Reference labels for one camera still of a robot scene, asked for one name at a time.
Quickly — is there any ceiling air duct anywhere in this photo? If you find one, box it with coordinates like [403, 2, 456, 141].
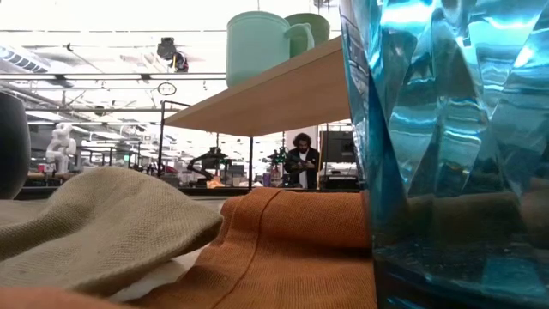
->
[0, 44, 53, 75]

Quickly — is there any teal faceted plastic tumbler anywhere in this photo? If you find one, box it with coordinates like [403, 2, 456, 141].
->
[337, 0, 549, 309]

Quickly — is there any wooden shelf with black frame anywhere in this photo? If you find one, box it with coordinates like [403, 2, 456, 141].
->
[157, 35, 353, 192]

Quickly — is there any black ceiling cable reel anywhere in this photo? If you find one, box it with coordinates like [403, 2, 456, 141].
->
[155, 36, 190, 74]

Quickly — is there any beige cloth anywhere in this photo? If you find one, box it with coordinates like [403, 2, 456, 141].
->
[0, 166, 225, 298]

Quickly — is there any orange cloth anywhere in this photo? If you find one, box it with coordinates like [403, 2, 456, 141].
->
[0, 186, 379, 309]

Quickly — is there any black mug with yellow inside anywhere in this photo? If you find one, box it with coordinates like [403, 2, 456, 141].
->
[0, 90, 33, 201]

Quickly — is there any sage green cup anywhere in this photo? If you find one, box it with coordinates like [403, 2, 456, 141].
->
[283, 12, 332, 59]

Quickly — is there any ceiling light strip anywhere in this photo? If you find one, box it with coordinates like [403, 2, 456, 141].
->
[0, 71, 227, 83]

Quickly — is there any light turquoise mug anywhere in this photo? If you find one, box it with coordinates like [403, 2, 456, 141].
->
[225, 10, 317, 89]

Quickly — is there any person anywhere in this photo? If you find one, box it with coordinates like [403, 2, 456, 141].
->
[282, 131, 322, 191]

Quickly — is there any black monitor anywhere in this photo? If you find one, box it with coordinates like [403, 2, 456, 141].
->
[319, 130, 358, 164]

